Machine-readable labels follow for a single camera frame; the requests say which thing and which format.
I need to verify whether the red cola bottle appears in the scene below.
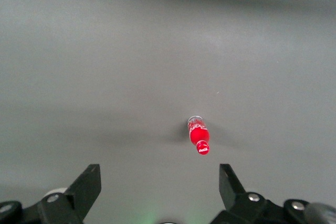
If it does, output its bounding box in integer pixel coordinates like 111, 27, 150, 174
187, 115, 211, 156

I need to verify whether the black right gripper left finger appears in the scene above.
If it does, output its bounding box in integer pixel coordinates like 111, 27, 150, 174
0, 163, 102, 224

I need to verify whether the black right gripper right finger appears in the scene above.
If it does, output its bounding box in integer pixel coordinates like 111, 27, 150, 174
209, 163, 311, 224

